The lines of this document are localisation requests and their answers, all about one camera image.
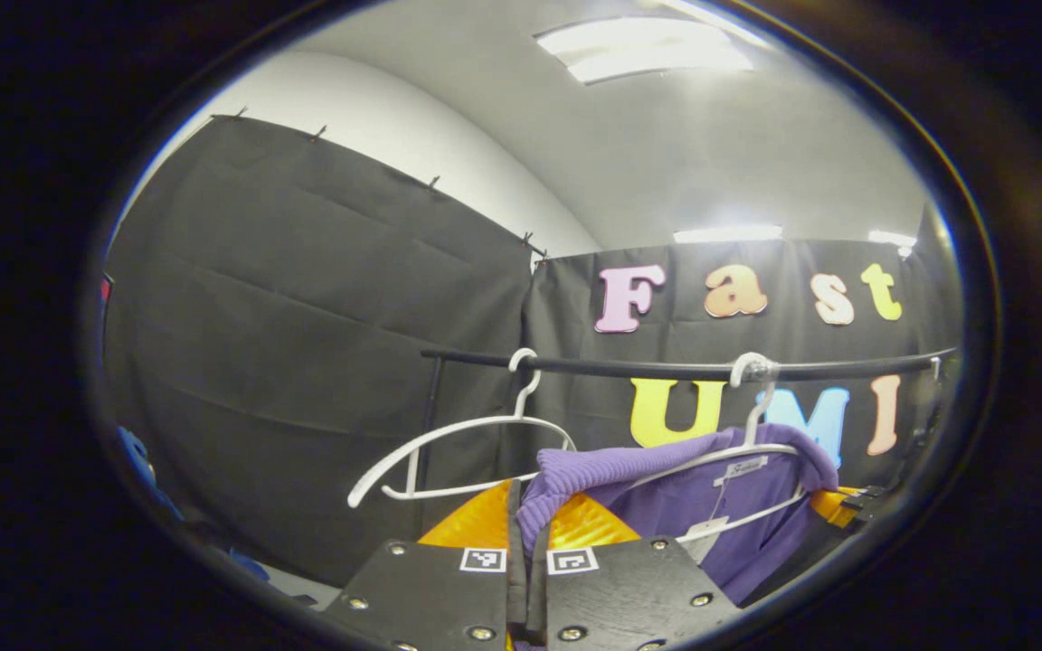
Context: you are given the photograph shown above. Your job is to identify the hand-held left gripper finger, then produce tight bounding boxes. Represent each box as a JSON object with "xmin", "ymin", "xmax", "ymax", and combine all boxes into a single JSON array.
[
  {"xmin": 322, "ymin": 479, "xmax": 526, "ymax": 651},
  {"xmin": 528, "ymin": 493, "xmax": 744, "ymax": 651}
]

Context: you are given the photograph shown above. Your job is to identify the purple ribbed jacket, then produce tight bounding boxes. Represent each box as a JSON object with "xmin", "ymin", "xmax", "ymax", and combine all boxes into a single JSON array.
[{"xmin": 512, "ymin": 423, "xmax": 840, "ymax": 651}]

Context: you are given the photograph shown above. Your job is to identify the white plastic clothes hanger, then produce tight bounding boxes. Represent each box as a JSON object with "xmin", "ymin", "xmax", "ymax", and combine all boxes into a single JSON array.
[
  {"xmin": 347, "ymin": 348, "xmax": 578, "ymax": 509},
  {"xmin": 625, "ymin": 353, "xmax": 811, "ymax": 543}
]

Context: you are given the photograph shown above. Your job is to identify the black metal clothes rack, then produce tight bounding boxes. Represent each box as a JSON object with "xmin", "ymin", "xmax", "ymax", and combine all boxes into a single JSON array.
[{"xmin": 412, "ymin": 346, "xmax": 958, "ymax": 543}]

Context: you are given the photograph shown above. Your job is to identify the black backdrop cloth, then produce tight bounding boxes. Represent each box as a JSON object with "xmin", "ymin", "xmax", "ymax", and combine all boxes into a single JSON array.
[{"xmin": 103, "ymin": 116, "xmax": 963, "ymax": 589}]

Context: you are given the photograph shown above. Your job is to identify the blue object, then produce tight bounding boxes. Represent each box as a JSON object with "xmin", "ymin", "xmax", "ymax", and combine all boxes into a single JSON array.
[{"xmin": 117, "ymin": 425, "xmax": 183, "ymax": 524}]

